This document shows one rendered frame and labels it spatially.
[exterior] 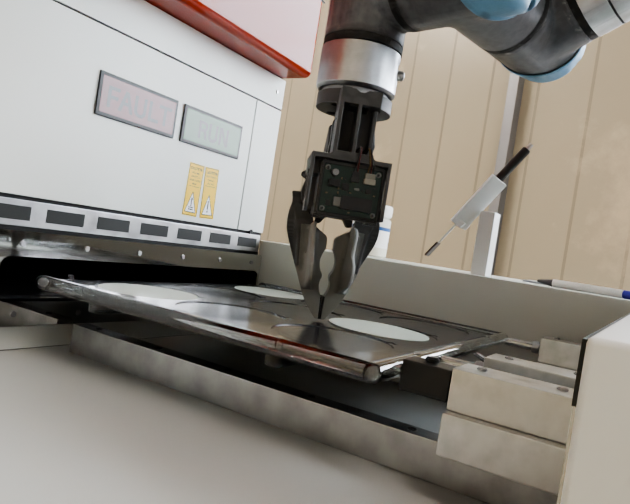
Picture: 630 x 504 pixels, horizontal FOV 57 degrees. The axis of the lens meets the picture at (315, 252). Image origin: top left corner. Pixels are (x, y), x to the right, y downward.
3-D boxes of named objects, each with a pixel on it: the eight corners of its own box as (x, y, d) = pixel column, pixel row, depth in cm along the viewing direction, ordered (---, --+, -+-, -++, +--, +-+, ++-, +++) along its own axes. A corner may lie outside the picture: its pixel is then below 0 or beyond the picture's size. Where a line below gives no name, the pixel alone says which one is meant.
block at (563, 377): (478, 392, 45) (484, 354, 45) (489, 386, 48) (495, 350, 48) (592, 422, 41) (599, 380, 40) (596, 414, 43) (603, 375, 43)
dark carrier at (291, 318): (53, 285, 57) (54, 279, 57) (260, 288, 86) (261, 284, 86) (366, 371, 39) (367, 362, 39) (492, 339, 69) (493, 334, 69)
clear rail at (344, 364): (30, 288, 56) (33, 273, 56) (44, 288, 57) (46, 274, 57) (376, 388, 37) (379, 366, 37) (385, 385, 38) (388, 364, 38)
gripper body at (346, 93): (298, 217, 50) (320, 77, 50) (293, 219, 58) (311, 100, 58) (385, 231, 50) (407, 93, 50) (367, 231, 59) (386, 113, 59)
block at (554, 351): (536, 361, 65) (540, 335, 65) (542, 359, 68) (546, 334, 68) (615, 379, 61) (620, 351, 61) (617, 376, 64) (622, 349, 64)
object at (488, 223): (441, 269, 78) (457, 171, 78) (450, 270, 81) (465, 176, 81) (487, 276, 75) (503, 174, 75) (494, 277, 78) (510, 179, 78)
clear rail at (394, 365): (357, 382, 38) (360, 361, 38) (497, 342, 70) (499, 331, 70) (376, 388, 37) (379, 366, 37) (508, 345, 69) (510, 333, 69)
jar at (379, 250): (341, 251, 106) (349, 200, 106) (358, 254, 112) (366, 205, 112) (375, 257, 103) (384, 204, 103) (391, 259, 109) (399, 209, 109)
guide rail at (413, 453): (68, 351, 62) (72, 323, 62) (84, 350, 63) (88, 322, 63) (576, 536, 36) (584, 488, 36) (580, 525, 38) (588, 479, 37)
